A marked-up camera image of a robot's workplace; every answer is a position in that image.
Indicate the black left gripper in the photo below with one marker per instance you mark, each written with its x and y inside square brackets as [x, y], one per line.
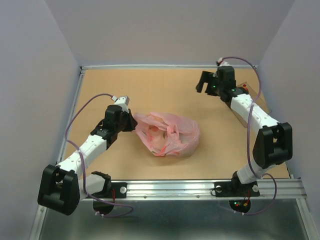
[132, 122]

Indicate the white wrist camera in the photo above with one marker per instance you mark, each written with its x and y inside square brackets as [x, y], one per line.
[221, 62]
[122, 101]

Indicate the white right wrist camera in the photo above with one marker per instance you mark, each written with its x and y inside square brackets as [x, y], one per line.
[221, 62]

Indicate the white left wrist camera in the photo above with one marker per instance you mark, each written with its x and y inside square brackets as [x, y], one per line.
[122, 101]

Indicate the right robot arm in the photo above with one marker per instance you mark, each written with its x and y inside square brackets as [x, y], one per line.
[273, 143]

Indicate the red pomegranate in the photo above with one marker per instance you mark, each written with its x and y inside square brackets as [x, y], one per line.
[245, 89]

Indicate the pink plastic bag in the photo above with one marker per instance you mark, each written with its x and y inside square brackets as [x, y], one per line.
[167, 135]

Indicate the aluminium front rail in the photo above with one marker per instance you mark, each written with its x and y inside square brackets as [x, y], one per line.
[203, 189]

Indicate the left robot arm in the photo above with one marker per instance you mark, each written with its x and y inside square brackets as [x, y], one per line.
[65, 184]

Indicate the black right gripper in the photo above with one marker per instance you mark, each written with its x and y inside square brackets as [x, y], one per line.
[209, 77]

